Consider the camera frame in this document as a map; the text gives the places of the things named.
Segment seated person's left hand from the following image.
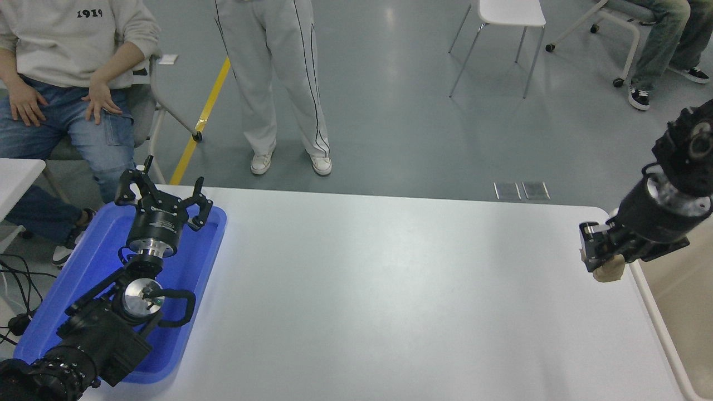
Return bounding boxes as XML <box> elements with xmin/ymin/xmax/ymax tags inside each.
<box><xmin>82</xmin><ymin>77</ymin><xmax>123</xmax><ymax>125</ymax></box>

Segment small white side table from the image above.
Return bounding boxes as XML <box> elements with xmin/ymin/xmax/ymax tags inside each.
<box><xmin>0</xmin><ymin>158</ymin><xmax>46</xmax><ymax>254</ymax></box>

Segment white wheeled chair frame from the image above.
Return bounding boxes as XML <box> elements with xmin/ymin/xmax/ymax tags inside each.
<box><xmin>545</xmin><ymin>0</ymin><xmax>658</xmax><ymax>88</ymax></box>

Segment seated person in jeans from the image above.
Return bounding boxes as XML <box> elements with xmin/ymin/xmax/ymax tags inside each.
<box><xmin>0</xmin><ymin>0</ymin><xmax>162</xmax><ymax>268</ymax></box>

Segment large pale dustbin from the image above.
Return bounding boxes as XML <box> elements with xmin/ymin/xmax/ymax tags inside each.
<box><xmin>610</xmin><ymin>209</ymin><xmax>713</xmax><ymax>401</ymax></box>

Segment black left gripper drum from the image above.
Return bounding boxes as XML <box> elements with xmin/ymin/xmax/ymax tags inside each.
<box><xmin>128</xmin><ymin>199</ymin><xmax>191</xmax><ymax>250</ymax></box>

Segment grey office chair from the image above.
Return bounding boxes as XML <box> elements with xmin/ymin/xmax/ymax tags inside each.
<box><xmin>42</xmin><ymin>53</ymin><xmax>203</xmax><ymax>187</ymax></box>

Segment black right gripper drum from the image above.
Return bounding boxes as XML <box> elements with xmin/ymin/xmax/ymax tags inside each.
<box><xmin>609</xmin><ymin>177</ymin><xmax>713</xmax><ymax>244</ymax></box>

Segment blue plastic tray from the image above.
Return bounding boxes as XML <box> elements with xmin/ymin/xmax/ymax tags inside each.
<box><xmin>12</xmin><ymin>202</ymin><xmax>228</xmax><ymax>385</ymax></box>

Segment black floor cables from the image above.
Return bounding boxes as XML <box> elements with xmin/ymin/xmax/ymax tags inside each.
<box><xmin>0</xmin><ymin>253</ymin><xmax>45</xmax><ymax>346</ymax></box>

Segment white chair with metal legs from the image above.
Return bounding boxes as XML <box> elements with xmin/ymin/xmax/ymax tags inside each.
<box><xmin>447</xmin><ymin>0</ymin><xmax>548</xmax><ymax>99</ymax></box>

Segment seated person's right hand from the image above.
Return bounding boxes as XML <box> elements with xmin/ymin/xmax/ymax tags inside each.
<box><xmin>6</xmin><ymin>81</ymin><xmax>48</xmax><ymax>128</ymax></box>

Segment tan paper ball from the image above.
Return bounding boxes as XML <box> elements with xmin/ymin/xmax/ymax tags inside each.
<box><xmin>579</xmin><ymin>248</ymin><xmax>628</xmax><ymax>283</ymax></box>

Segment person on wheeled chair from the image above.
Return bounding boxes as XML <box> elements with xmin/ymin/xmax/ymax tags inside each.
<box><xmin>604</xmin><ymin>0</ymin><xmax>713</xmax><ymax>111</ymax></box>

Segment standing person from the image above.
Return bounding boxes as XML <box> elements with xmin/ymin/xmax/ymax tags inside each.
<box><xmin>213</xmin><ymin>0</ymin><xmax>333</xmax><ymax>177</ymax></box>

